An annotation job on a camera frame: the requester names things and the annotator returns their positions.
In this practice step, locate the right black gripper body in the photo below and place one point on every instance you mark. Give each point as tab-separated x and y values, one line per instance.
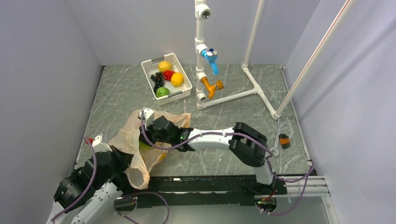
154	136

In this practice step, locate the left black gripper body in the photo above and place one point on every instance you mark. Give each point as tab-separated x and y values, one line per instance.
117	165

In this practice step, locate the green fake grape bunch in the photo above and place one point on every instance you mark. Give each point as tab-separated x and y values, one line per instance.
144	146

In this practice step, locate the orange translucent plastic bag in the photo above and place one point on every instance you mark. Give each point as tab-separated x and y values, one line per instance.
144	157

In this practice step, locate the green fake fruit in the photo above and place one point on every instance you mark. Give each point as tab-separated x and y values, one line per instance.
162	91

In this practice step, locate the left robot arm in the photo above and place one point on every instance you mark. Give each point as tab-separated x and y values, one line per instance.
81	197

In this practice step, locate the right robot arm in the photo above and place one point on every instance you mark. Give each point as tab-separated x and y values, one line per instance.
247	144

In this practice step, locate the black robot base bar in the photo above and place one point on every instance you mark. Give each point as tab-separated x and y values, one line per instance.
243	190

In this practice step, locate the dark fake grape bunch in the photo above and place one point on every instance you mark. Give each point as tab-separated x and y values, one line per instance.
158	80

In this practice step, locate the orange fake orange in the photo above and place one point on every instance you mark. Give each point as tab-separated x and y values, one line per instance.
177	79

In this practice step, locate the red fake pepper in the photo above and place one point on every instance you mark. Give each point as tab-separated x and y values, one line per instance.
167	74

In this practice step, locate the yellow fake lemon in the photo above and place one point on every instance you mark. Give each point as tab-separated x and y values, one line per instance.
164	65

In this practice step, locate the white plastic basket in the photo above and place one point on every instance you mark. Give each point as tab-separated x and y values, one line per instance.
176	93

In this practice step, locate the orange plastic faucet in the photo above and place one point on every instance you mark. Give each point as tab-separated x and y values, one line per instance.
212	88

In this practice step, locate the blue plastic faucet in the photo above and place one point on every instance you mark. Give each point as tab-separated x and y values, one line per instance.
211	54

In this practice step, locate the silver wrench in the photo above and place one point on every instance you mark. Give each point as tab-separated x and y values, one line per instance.
274	150

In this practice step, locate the small orange black block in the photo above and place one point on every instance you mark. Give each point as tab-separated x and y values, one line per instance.
284	141

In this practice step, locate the white diagonal pole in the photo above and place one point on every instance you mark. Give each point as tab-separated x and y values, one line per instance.
293	89

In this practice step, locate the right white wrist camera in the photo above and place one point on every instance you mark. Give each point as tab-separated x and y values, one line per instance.
148	115

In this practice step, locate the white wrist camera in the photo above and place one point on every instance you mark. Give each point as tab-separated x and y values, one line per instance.
98	143
148	115

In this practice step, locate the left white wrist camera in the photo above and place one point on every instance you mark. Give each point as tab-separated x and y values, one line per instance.
98	143

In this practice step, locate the white pvc pipe frame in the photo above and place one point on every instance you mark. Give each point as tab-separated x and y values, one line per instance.
206	91

